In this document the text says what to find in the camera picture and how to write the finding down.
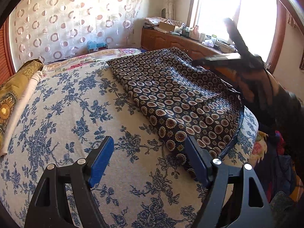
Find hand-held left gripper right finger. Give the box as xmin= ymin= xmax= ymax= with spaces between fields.
xmin=184 ymin=136 xmax=273 ymax=228

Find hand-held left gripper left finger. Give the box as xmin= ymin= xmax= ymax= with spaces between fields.
xmin=24 ymin=136 xmax=115 ymax=228

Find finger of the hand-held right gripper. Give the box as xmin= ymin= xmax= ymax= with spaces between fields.
xmin=223 ymin=17 xmax=253 ymax=60
xmin=191 ymin=53 xmax=243 ymax=67

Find navy patterned garment blue straps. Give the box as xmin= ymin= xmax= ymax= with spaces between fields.
xmin=107 ymin=47 xmax=245 ymax=178

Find dark clothes heap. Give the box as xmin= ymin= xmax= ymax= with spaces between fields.
xmin=259 ymin=128 xmax=304 ymax=228

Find window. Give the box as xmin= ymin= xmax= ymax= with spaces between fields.
xmin=188 ymin=0 xmax=287 ymax=53

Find wooden cabinet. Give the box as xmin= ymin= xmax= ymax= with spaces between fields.
xmin=141 ymin=27 xmax=240 ymax=91

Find blue floral bed cover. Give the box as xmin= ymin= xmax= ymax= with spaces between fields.
xmin=0 ymin=59 xmax=259 ymax=228

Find patterned paper box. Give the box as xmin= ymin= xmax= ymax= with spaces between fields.
xmin=169 ymin=19 xmax=186 ymax=29

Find cardboard box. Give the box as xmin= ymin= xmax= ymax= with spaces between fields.
xmin=158 ymin=21 xmax=177 ymax=32

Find plain sheer window curtain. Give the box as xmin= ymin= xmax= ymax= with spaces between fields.
xmin=164 ymin=0 xmax=181 ymax=21

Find stack of papers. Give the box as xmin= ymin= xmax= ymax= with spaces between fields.
xmin=142 ymin=17 xmax=167 ymax=28

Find gold patterned pillow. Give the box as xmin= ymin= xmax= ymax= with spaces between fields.
xmin=0 ymin=60 xmax=44 ymax=136

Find blue box by curtain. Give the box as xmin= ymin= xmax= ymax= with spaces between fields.
xmin=87 ymin=40 xmax=107 ymax=52

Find wooden slatted wardrobe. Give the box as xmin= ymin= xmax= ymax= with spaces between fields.
xmin=0 ymin=24 xmax=15 ymax=85

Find sheer curtain with circles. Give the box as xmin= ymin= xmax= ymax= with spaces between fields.
xmin=9 ymin=0 xmax=143 ymax=64

